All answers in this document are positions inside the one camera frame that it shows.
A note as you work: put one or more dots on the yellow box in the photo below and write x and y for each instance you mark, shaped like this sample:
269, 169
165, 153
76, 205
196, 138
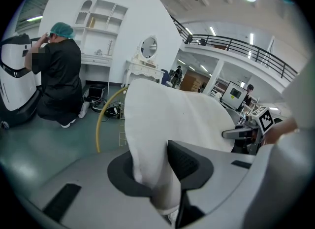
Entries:
92, 22

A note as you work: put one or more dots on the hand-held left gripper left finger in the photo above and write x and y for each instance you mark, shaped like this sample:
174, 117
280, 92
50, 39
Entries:
121, 176

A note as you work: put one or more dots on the white cloth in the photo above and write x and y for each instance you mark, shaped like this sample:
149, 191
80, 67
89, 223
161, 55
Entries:
172, 114

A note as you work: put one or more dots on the person's right forearm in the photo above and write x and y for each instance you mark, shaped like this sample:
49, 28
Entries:
278, 132

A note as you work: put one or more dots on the person's white shirt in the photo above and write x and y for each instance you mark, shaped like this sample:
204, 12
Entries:
305, 92

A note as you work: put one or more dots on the white dressing table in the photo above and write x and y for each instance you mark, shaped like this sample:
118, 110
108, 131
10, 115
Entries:
142, 69

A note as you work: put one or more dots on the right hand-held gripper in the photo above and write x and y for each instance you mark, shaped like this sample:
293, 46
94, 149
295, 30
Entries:
264, 121

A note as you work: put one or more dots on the black mezzanine railing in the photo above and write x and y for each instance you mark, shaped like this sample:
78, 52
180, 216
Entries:
209, 35

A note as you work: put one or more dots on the stack of cardboard boxes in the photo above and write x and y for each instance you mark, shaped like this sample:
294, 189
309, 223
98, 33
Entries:
194, 80

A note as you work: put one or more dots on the white shelf desk unit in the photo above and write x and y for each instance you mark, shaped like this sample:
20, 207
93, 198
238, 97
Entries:
98, 34

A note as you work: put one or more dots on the teal face mask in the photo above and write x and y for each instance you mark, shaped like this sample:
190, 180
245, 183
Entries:
286, 0

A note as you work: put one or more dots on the black headset device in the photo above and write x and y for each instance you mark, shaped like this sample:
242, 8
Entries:
112, 111

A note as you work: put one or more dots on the white and black service robot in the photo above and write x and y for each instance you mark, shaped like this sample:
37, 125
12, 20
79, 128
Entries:
37, 79
17, 80

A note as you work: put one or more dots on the small flower ornament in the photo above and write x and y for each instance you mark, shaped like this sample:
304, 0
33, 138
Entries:
99, 51

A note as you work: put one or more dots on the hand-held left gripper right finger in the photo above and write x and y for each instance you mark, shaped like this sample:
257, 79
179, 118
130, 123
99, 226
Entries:
190, 166

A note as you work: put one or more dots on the wooden jewellery tree stand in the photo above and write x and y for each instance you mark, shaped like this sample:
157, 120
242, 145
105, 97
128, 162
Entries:
110, 48

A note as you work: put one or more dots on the black backpack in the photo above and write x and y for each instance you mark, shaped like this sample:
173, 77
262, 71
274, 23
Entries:
96, 92

